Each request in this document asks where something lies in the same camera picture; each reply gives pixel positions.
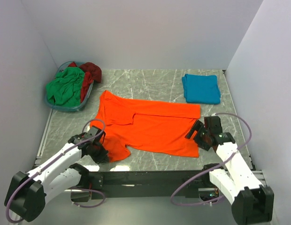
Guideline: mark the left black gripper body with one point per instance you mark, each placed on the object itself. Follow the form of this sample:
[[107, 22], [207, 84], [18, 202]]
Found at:
[[99, 153]]

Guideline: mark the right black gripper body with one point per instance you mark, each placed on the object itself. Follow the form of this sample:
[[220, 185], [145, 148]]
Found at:
[[201, 138]]

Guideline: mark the orange t shirt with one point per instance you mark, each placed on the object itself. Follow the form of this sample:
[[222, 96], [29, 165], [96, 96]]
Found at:
[[152, 126]]

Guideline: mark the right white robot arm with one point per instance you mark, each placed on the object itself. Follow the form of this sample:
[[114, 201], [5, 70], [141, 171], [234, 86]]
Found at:
[[251, 201]]

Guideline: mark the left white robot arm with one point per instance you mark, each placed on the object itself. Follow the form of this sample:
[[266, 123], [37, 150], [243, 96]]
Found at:
[[29, 192]]

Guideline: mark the folded blue t shirt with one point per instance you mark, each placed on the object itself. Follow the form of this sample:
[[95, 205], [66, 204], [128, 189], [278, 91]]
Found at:
[[201, 89]]

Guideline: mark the green t shirt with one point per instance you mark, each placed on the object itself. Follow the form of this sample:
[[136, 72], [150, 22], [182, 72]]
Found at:
[[65, 89]]

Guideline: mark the dark red t shirt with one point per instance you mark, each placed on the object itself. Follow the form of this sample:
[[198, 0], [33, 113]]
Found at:
[[93, 73]]

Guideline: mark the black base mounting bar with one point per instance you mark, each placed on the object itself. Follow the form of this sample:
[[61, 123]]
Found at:
[[150, 184]]

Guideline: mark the aluminium frame rail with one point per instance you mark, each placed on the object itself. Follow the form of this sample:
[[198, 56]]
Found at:
[[78, 196]]

